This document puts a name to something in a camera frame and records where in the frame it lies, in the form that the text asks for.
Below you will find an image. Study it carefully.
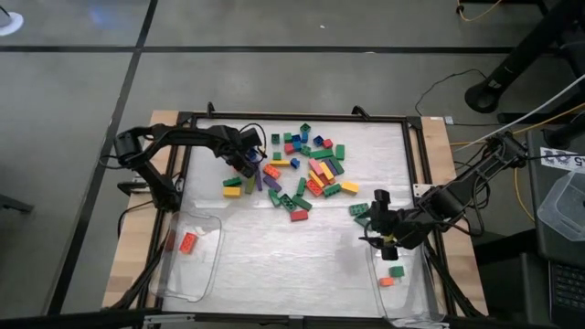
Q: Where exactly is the dark grey stand foot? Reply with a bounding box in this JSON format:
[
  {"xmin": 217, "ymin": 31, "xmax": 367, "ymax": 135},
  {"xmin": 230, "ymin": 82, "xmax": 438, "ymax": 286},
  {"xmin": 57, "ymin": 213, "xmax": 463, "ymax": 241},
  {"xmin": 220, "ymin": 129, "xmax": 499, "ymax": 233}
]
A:
[{"xmin": 0, "ymin": 194, "xmax": 35, "ymax": 214}]

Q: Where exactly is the black keyboard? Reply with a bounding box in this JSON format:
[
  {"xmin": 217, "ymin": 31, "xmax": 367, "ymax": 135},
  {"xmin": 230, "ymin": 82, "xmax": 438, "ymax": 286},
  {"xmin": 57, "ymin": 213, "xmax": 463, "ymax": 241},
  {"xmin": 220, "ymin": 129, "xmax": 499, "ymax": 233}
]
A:
[{"xmin": 548, "ymin": 260, "xmax": 585, "ymax": 328}]

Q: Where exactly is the white cable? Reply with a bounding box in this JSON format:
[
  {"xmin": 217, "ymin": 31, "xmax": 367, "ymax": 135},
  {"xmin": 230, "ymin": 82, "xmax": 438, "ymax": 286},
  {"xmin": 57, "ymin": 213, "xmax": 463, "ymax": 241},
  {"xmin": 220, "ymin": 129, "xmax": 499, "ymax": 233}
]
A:
[{"xmin": 452, "ymin": 75, "xmax": 585, "ymax": 152}]

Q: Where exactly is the clear plastic tub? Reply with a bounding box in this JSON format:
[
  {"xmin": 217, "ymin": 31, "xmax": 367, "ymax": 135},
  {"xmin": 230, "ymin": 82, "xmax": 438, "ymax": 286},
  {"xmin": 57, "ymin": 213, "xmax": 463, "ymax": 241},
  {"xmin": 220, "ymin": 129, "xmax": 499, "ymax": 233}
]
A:
[{"xmin": 537, "ymin": 167, "xmax": 585, "ymax": 242}]

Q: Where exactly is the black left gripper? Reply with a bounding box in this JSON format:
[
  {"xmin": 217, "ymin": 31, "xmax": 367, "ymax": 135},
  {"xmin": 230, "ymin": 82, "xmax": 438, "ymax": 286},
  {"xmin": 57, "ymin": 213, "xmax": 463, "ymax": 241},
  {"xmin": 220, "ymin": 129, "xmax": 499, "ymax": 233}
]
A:
[{"xmin": 210, "ymin": 126, "xmax": 261, "ymax": 179}]

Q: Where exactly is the white printed label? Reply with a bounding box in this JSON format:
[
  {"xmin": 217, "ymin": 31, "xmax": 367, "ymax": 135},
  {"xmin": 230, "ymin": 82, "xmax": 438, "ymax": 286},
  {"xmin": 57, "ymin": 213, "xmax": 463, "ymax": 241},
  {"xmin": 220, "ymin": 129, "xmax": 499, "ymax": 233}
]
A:
[{"xmin": 540, "ymin": 146, "xmax": 585, "ymax": 173}]

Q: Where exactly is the black stand base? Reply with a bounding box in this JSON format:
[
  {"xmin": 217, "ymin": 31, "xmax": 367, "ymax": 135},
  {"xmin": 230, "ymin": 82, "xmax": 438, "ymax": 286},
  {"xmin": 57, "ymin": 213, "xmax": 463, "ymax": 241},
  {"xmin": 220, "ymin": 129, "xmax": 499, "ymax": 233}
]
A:
[{"xmin": 464, "ymin": 0, "xmax": 585, "ymax": 115}]

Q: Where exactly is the dark side cabinet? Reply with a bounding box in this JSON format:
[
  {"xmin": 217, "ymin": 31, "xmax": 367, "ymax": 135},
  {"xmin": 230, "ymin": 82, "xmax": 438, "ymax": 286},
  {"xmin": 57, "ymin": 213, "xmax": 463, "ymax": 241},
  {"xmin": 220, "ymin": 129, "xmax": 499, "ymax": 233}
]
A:
[{"xmin": 473, "ymin": 130, "xmax": 585, "ymax": 329}]

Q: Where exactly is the yellow floor cable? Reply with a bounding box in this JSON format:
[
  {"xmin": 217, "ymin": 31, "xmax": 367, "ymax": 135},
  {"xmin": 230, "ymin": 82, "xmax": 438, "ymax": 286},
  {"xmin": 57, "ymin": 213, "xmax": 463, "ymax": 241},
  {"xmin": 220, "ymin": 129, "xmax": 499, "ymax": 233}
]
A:
[{"xmin": 456, "ymin": 0, "xmax": 504, "ymax": 23}]

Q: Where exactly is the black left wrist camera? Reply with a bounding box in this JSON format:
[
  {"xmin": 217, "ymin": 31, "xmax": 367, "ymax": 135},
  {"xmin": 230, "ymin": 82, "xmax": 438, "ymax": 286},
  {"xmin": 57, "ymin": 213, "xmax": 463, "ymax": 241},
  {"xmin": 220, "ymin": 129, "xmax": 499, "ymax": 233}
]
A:
[{"xmin": 238, "ymin": 126, "xmax": 265, "ymax": 148}]

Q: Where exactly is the white round floor disc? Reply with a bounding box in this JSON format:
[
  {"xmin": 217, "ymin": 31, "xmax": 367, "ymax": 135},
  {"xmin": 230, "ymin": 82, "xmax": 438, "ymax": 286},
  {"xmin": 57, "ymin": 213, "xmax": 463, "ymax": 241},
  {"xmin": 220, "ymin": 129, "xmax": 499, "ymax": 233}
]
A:
[{"xmin": 0, "ymin": 11, "xmax": 25, "ymax": 37}]

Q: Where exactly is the black floor cable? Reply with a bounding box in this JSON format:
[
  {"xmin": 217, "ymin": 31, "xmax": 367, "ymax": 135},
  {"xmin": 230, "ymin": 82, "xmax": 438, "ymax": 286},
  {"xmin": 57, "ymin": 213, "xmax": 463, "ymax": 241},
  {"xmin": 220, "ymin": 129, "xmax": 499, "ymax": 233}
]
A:
[{"xmin": 414, "ymin": 68, "xmax": 504, "ymax": 127}]

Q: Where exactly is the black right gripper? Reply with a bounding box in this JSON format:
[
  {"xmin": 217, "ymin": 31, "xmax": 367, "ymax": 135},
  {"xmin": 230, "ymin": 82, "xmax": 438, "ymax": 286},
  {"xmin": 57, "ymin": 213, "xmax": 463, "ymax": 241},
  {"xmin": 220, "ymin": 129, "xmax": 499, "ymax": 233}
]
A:
[{"xmin": 359, "ymin": 189, "xmax": 421, "ymax": 260}]

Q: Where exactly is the black left base cable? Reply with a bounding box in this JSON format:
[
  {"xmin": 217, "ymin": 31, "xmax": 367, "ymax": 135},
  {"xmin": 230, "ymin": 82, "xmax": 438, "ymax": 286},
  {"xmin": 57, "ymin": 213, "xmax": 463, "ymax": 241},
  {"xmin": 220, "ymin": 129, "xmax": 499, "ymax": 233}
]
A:
[{"xmin": 117, "ymin": 199, "xmax": 156, "ymax": 239}]

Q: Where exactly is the clear plastic bin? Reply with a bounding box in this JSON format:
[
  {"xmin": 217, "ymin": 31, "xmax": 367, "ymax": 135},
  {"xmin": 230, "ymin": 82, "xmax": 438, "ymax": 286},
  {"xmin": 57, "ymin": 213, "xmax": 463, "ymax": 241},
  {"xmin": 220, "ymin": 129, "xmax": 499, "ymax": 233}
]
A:
[
  {"xmin": 149, "ymin": 211, "xmax": 225, "ymax": 302},
  {"xmin": 365, "ymin": 231, "xmax": 447, "ymax": 328}
]

